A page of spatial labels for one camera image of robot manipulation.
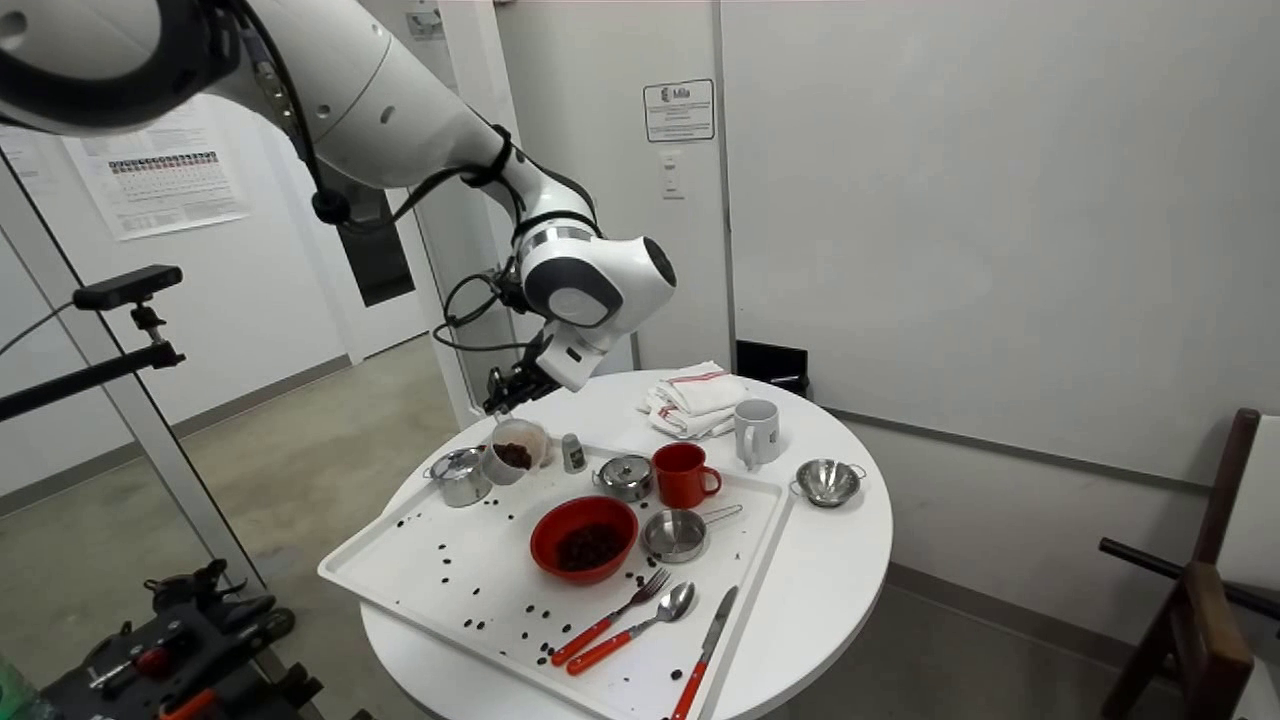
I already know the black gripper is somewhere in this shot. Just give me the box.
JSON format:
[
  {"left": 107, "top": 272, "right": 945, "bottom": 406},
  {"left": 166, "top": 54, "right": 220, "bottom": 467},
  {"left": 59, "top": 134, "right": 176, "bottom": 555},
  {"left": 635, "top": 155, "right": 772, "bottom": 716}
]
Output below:
[{"left": 484, "top": 354, "right": 555, "bottom": 410}]

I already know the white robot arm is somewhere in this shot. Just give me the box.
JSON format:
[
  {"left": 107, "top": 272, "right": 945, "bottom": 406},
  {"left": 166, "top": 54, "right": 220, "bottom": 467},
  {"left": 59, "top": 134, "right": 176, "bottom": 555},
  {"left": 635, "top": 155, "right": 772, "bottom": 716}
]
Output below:
[{"left": 0, "top": 0, "right": 676, "bottom": 410}]

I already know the small steel cup behind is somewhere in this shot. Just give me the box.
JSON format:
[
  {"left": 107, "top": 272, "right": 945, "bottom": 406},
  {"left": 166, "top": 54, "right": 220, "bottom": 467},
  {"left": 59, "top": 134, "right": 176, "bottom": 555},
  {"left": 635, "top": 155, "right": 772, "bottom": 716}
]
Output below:
[{"left": 595, "top": 454, "right": 654, "bottom": 504}]

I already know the steel bowl beside red bowl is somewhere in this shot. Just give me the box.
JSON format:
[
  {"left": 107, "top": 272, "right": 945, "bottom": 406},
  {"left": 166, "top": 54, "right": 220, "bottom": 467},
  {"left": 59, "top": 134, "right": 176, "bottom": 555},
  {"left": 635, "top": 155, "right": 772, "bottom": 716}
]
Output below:
[{"left": 642, "top": 512, "right": 709, "bottom": 565}]

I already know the small steel bowl on table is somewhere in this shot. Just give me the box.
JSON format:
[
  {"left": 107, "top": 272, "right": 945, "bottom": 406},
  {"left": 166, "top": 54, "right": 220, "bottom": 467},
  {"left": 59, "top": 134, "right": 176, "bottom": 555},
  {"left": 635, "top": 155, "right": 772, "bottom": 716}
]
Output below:
[{"left": 795, "top": 459, "right": 862, "bottom": 509}]

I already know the grey salt shaker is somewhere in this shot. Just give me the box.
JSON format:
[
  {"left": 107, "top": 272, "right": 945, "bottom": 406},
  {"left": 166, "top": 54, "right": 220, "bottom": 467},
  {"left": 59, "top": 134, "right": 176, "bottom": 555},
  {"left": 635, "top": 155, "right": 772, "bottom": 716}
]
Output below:
[{"left": 560, "top": 430, "right": 588, "bottom": 473}]

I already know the steel pot with lid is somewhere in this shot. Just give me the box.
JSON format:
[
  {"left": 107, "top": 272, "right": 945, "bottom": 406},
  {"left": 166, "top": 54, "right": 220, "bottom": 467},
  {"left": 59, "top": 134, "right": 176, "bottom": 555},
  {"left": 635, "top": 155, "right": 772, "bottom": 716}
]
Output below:
[{"left": 427, "top": 449, "right": 492, "bottom": 509}]

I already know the white red striped cloth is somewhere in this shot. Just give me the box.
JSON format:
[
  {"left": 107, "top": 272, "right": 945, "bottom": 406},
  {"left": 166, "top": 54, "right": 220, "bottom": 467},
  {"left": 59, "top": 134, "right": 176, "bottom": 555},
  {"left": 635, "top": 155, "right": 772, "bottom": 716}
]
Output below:
[{"left": 642, "top": 358, "right": 743, "bottom": 441}]

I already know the red mug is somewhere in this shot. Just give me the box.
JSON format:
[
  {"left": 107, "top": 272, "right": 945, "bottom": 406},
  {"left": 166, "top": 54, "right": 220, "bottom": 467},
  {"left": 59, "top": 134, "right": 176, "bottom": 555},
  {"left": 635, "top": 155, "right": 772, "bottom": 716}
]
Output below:
[{"left": 654, "top": 442, "right": 725, "bottom": 509}]

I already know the white mug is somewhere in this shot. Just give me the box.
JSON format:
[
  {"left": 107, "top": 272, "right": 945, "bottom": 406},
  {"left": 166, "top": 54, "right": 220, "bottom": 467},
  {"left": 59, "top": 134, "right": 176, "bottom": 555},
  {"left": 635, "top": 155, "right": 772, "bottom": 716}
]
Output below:
[{"left": 737, "top": 401, "right": 786, "bottom": 467}]

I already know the white plastic tray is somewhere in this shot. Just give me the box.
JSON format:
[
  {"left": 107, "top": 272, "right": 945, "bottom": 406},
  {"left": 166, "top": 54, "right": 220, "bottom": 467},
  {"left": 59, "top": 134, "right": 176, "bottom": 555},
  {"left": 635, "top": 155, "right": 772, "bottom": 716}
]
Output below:
[{"left": 321, "top": 467, "right": 791, "bottom": 720}]

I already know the round white table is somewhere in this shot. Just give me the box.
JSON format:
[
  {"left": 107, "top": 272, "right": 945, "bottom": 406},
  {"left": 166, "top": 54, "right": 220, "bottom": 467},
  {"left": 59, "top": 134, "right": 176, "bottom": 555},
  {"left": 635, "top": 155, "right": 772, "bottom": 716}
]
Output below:
[{"left": 360, "top": 381, "right": 894, "bottom": 720}]

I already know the black tools pile on floor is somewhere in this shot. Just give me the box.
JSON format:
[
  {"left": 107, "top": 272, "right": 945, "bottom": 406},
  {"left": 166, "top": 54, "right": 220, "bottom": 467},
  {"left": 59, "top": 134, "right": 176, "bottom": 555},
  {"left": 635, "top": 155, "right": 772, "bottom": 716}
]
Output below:
[{"left": 38, "top": 559, "right": 321, "bottom": 720}]

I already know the wooden chair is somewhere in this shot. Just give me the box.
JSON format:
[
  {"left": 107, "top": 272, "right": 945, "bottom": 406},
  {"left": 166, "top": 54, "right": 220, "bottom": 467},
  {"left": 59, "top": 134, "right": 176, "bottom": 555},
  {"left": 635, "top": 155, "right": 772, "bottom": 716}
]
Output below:
[{"left": 1102, "top": 406, "right": 1280, "bottom": 720}]

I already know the red handled fork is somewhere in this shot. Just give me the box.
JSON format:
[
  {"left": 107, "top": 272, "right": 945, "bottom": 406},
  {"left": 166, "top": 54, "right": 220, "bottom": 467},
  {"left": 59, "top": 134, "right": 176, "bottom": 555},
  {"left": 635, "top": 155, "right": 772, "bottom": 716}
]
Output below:
[{"left": 551, "top": 566, "right": 668, "bottom": 667}]

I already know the black box by wall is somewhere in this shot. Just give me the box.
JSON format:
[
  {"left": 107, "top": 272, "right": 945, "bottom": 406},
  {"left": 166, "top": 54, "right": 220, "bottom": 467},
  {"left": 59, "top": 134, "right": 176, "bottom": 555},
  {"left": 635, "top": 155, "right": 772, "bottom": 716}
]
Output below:
[{"left": 737, "top": 340, "right": 808, "bottom": 397}]

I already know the red handled spoon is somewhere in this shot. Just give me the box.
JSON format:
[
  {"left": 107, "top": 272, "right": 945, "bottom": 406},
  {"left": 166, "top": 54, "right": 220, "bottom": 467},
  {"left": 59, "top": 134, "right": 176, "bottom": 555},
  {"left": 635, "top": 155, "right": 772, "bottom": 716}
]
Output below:
[{"left": 568, "top": 580, "right": 698, "bottom": 677}]

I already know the red handled knife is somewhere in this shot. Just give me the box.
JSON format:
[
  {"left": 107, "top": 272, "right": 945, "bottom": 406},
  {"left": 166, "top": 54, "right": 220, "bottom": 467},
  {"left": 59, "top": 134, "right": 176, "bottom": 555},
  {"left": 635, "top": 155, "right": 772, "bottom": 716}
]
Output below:
[{"left": 668, "top": 582, "right": 741, "bottom": 720}]

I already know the white wall sign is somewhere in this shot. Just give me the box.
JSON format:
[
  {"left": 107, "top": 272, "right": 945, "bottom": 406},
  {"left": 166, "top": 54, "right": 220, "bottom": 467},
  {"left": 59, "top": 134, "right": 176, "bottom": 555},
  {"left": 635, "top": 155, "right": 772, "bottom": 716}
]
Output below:
[{"left": 645, "top": 81, "right": 718, "bottom": 143}]

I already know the black camera on tripod arm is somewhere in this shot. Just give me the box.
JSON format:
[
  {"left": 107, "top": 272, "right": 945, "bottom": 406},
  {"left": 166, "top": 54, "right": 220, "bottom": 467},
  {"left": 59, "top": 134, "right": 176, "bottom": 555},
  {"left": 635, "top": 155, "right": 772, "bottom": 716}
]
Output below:
[{"left": 0, "top": 262, "right": 186, "bottom": 419}]

